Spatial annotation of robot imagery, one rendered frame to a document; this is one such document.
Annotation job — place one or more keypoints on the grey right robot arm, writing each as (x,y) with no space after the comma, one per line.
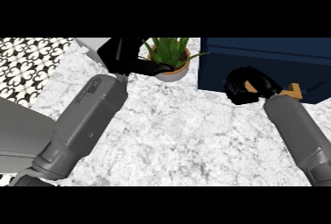
(297,131)

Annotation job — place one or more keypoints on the tan cup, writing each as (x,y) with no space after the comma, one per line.
(294,92)

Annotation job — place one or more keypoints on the navy blue open drawer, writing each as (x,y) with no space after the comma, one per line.
(274,55)

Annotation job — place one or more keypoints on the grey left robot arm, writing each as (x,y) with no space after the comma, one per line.
(87,116)

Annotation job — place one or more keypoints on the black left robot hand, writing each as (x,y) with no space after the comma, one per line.
(124,59)

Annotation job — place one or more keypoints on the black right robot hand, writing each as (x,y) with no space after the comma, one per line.
(260,80)

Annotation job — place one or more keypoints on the green potted plant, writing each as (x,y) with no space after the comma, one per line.
(171,55)

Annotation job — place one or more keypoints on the grey block appliance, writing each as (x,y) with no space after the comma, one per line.
(20,137)

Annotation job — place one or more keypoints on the pale grey box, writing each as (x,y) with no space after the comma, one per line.
(90,46)

